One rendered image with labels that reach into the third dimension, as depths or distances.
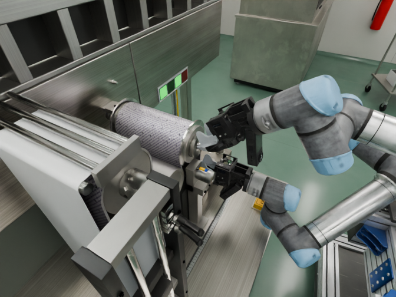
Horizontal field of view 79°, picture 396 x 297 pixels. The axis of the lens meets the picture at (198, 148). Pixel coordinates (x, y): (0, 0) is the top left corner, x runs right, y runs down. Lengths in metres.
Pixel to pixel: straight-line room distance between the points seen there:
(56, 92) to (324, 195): 2.15
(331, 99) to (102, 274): 0.42
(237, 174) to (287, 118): 0.34
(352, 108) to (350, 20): 4.49
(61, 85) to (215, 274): 0.72
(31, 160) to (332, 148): 0.53
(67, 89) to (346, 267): 1.72
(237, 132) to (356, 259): 1.47
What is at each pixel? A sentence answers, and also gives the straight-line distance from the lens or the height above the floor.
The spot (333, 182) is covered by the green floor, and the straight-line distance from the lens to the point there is 2.55.
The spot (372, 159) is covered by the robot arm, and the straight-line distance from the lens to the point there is 0.92.
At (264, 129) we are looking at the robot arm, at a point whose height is 1.41.
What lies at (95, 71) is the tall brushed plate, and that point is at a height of 1.41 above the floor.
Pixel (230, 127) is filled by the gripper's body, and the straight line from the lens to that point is 0.56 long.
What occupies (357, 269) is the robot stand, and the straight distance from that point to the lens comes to 1.88.
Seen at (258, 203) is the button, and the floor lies 0.92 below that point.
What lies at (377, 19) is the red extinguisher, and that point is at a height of 0.70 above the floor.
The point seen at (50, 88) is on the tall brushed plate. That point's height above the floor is 1.42.
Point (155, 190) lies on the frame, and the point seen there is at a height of 1.44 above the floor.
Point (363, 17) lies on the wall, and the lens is 5.09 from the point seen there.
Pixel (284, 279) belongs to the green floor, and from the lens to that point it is 1.91.
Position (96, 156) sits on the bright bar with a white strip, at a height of 1.44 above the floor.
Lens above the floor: 1.72
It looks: 43 degrees down
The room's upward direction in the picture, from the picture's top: straight up
